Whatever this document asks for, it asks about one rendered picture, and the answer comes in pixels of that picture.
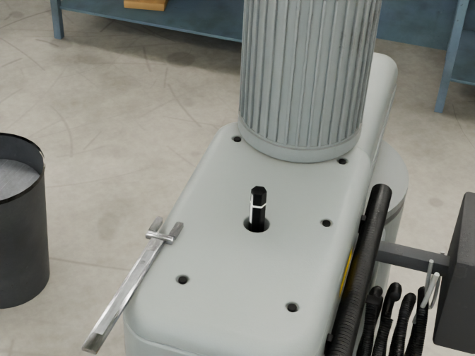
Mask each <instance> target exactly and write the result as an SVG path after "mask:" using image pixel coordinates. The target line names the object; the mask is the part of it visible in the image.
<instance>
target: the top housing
mask: <svg viewBox="0 0 475 356"><path fill-rule="evenodd" d="M370 173H371V161H370V158H369V157H368V155H367V153H366V152H365V151H363V150H362V149H361V148H359V147H358V146H354V147H353V148H352V149H351V150H350V151H348V152H347V153H345V154H343V155H341V156H339V157H337V158H334V159H331V160H326V161H322V162H309V163H302V162H289V161H285V160H279V159H276V158H273V157H271V156H268V155H265V154H263V153H261V152H260V151H258V150H257V149H255V148H253V147H252V146H251V145H250V144H249V143H248V142H247V141H246V140H245V139H244V138H243V137H242V135H241V134H240V131H239V128H238V123H237V122H233V123H229V124H226V125H225V126H222V127H221V128H220V129H219V130H218V131H217V132H216V134H215V136H214V137H213V139H212V141H211V142H210V144H209V146H208V148H207V149H206V151H205V153H204V155H203V156H202V158H201V159H200V161H199V164H198V165H197V167H196V169H195V170H194V172H193V173H192V175H191V177H190V178H189V181H188V182H187V184H186V186H185V188H184V189H183V191H182V193H181V194H180V196H179V198H178V200H177V201H176V203H175V205H174V206H173V208H172V210H171V211H170V214H169V215H168V217H167V219H166V220H165V222H164V223H163V226H162V227H161V229H160V231H159V233H162V234H164V235H169V233H170V231H171V229H172V228H173V226H174V225H175V223H176V222H181V223H184V227H183V228H182V230H181V232H180V233H179V235H178V236H177V239H176V240H175V241H174V242H173V243H172V245H169V244H164V246H163V248H162V249H161V250H160V252H159V254H158V255H157V257H156V259H155V261H154V262H153V264H152V265H151V267H150V268H149V270H148V272H147V274H146V275H145V276H144V278H143V280H142V281H141V283H140V285H139V286H138V288H137V289H136V292H135V293H134V294H133V296H132V298H131V299H130V301H129V303H128V304H127V306H126V307H125V309H124V311H123V322H124V342H125V351H126V356H324V348H325V343H326V339H327V335H328V333H329V334H331V332H332V327H333V325H334V320H335V317H336V313H337V309H338V307H339V303H340V299H341V295H342V292H343V289H344V285H345V282H346V277H347V275H348V270H349V267H350V264H351V259H352V257H353V253H354V249H355V247H356V242H357V239H358V235H359V233H358V230H359V225H360V219H361V216H362V215H363V213H364V208H365V201H366V197H367V192H368V185H369V181H370ZM255 186H263V187H264V188H265V189H266V191H267V193H266V210H265V220H264V231H263V232H259V233H256V232H250V231H249V219H250V198H251V189H253V188H254V187H255Z"/></svg>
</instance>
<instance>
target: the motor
mask: <svg viewBox="0 0 475 356"><path fill-rule="evenodd" d="M381 5H382V0H244V11H243V26H242V55H241V70H240V99H239V108H238V120H237V125H238V128H239V131H240V134H241V135H242V137H243V138H244V139H245V140H246V141H247V142H248V143H249V144H250V145H251V146H252V147H253V148H255V149H257V150H258V151H260V152H261V153H263V154H265V155H268V156H271V157H273V158H276V159H279V160H285V161H289V162H302V163H309V162H322V161H326V160H331V159H334V158H337V157H339V156H341V155H343V154H345V153H347V152H348V151H350V150H351V149H352V148H353V147H354V146H355V145H356V144H357V142H358V140H359V138H360V133H361V129H362V124H363V113H364V108H365V100H366V95H367V91H368V83H369V78H370V70H371V65H372V60H373V52H374V48H375V40H376V35H377V27H378V22H379V17H380V9H381Z"/></svg>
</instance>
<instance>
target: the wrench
mask: <svg viewBox="0 0 475 356"><path fill-rule="evenodd" d="M162 224H163V218H162V217H159V216H157V217H156V218H155V220H154V221H153V223H152V224H151V226H150V227H149V229H148V232H147V233H146V239H150V241H149V242H148V244H147V245H146V247H145V248H144V250H143V251H142V253H141V255H140V256H139V258H138V259H137V261H136V263H135V264H134V265H133V267H132V269H131V270H130V272H129V273H128V275H127V276H126V278H125V279H124V281H123V283H122V284H121V286H120V287H119V289H118V291H117V292H116V293H115V295H114V297H113V298H112V300H111V301H110V303H109V304H108V306H107V308H106V309H105V311H104V312H103V313H102V316H101V317H100V318H99V320H98V322H97V323H96V325H95V326H94V328H93V330H92V331H91V332H90V334H89V336H88V337H87V338H86V340H85V342H84V344H83V345H82V346H81V349H82V351H85V352H89V353H92V354H94V355H96V354H97V353H98V351H99V349H100V348H101V346H102V344H103V343H104V342H105V340H106V338H107V337H108V335H109V334H110V331H111V330H112V329H113V327H114V325H115V324H116V322H117V320H118V319H119V317H120V316H121V314H122V312H123V311H124V309H125V307H126V306H127V304H128V303H129V301H130V299H131V298H132V296H133V294H134V293H135V292H136V289H137V288H138V286H139V285H140V283H141V281H142V280H143V278H144V276H145V275H146V274H147V272H148V270H149V268H150V267H151V265H152V264H153V262H154V261H155V259H156V257H157V255H158V254H159V252H160V250H161V249H162V248H163V246H164V244H169V245H172V243H173V242H174V241H175V240H176V239H177V236H178V235H179V233H180V232H181V230H182V228H183V227H184V223H183V222H176V223H175V225H174V226H173V228H172V229H171V231H170V233H169V235H164V234H162V233H159V232H157V231H158V230H159V228H160V226H161V225H162Z"/></svg>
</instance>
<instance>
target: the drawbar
mask: <svg viewBox="0 0 475 356"><path fill-rule="evenodd" d="M266 193H267V191H266V189H265V188H264V187H263V186H255V187H254V188H253V189H251V194H252V195H253V202H252V205H253V206H263V205H264V204H265V203H266ZM265 210H266V205H265V206H264V207H263V208H253V207H252V223H251V222H250V220H249V231H250V232H256V233H259V232H263V231H264V220H265Z"/></svg>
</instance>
